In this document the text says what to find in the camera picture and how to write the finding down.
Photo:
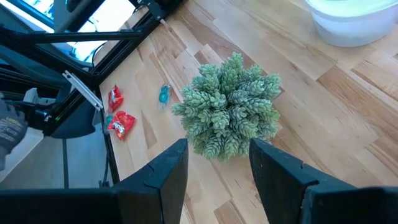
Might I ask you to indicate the silver frame bracket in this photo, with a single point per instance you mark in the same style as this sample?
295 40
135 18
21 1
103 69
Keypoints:
82 88

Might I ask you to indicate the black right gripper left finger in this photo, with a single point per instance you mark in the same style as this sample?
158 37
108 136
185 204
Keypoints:
109 205

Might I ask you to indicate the red candy pack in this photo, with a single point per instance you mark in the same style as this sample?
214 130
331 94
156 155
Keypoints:
122 124
115 98

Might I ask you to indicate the black table frame rails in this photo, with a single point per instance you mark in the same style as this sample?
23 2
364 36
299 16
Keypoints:
122 54

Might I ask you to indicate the artificial plant in patterned pot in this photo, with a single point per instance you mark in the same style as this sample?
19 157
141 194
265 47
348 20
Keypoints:
227 105

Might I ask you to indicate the black beam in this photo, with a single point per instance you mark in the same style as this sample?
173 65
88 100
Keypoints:
74 121

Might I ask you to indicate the teal wrapped candy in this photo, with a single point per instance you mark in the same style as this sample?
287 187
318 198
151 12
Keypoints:
108 120
164 93

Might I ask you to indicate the white bowl with items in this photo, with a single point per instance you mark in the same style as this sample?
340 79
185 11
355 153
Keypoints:
351 28

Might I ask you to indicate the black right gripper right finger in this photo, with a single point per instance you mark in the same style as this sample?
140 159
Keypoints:
311 202

